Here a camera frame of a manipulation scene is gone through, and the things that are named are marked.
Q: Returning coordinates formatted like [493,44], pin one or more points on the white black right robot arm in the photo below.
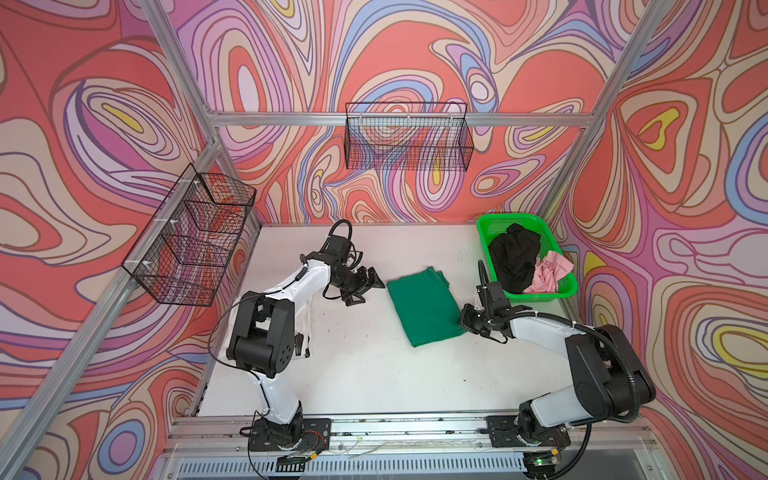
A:
[608,380]

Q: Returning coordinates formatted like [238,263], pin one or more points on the black wire basket left wall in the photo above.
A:
[183,253]

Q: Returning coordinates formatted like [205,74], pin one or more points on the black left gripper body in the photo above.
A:
[352,284]

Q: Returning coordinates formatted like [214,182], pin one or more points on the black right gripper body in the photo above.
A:
[477,321]

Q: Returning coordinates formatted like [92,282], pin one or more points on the aluminium frame profile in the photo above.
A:
[95,128]

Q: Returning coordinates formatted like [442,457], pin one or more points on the black wire basket back wall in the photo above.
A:
[407,135]

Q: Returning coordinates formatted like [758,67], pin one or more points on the black wire basket wall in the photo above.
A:
[407,135]
[183,253]

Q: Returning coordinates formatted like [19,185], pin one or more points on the black t shirt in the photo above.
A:
[514,254]

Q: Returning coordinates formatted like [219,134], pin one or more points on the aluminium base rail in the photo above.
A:
[455,445]

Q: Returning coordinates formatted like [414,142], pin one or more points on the pink t shirt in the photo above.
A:
[549,270]

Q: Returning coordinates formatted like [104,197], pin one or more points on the green t shirt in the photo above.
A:
[426,307]

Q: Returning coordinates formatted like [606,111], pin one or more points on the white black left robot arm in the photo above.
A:
[266,332]

